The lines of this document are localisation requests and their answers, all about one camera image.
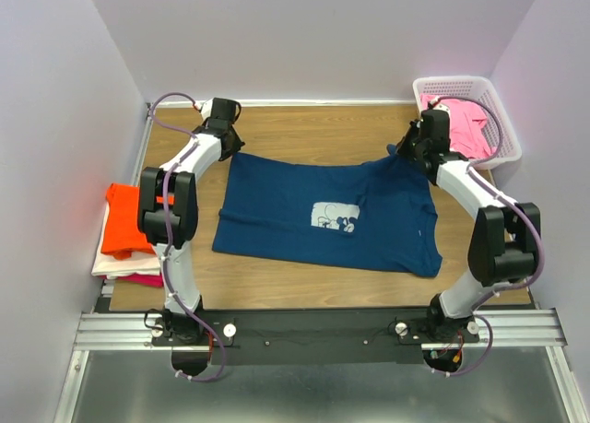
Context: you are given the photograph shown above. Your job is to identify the purple cable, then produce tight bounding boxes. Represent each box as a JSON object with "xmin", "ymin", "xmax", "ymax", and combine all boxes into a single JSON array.
[
  {"xmin": 149, "ymin": 91, "xmax": 228, "ymax": 383},
  {"xmin": 426, "ymin": 96, "xmax": 548, "ymax": 377}
]

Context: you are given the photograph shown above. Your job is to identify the navy blue printed t-shirt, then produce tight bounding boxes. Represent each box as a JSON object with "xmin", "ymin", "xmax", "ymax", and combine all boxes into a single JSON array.
[{"xmin": 212, "ymin": 151, "xmax": 443, "ymax": 278}]

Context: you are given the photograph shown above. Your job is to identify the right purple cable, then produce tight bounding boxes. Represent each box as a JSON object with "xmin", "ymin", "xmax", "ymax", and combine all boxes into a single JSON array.
[{"xmin": 426, "ymin": 96, "xmax": 548, "ymax": 377}]

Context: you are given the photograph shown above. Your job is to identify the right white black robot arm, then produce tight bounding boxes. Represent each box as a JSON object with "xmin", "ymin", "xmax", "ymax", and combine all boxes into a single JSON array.
[{"xmin": 395, "ymin": 109, "xmax": 545, "ymax": 342}]

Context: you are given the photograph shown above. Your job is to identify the aluminium extrusion rail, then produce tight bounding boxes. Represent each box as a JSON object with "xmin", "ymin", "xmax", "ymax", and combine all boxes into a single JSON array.
[{"xmin": 74, "ymin": 310, "xmax": 567, "ymax": 351}]

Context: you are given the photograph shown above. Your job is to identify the pink t-shirt in basket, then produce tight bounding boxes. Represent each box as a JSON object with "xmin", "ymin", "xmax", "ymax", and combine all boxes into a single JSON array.
[{"xmin": 433, "ymin": 99, "xmax": 495, "ymax": 159}]

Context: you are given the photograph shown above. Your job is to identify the magenta folded t-shirt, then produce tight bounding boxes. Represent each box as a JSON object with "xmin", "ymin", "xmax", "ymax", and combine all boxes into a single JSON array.
[{"xmin": 119, "ymin": 274, "xmax": 164, "ymax": 288}]

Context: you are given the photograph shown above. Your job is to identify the orange folded t-shirt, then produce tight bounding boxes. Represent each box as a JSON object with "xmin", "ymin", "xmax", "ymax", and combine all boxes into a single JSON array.
[{"xmin": 101, "ymin": 183, "xmax": 155, "ymax": 260}]

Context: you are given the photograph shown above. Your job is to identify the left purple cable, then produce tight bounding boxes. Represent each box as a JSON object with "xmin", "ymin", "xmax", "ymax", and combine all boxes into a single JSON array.
[{"xmin": 149, "ymin": 91, "xmax": 228, "ymax": 383}]

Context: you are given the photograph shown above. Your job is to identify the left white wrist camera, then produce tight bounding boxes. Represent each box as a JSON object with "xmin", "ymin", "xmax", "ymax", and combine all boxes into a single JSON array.
[{"xmin": 193, "ymin": 99, "xmax": 214, "ymax": 120}]

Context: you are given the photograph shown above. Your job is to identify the white folded t-shirt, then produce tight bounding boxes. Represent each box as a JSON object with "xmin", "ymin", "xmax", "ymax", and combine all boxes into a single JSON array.
[{"xmin": 91, "ymin": 204, "xmax": 160, "ymax": 280}]

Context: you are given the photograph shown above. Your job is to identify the black mounting base plate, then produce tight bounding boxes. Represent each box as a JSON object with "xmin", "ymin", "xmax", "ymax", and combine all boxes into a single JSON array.
[{"xmin": 144, "ymin": 308, "xmax": 479, "ymax": 378}]

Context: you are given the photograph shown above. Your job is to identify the white plastic laundry basket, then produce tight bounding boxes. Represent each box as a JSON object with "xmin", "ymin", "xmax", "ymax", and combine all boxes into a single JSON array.
[{"xmin": 412, "ymin": 76, "xmax": 522, "ymax": 170}]

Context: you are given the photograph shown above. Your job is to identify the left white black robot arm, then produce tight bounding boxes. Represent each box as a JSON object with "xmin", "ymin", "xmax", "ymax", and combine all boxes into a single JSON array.
[{"xmin": 137, "ymin": 92, "xmax": 244, "ymax": 345}]

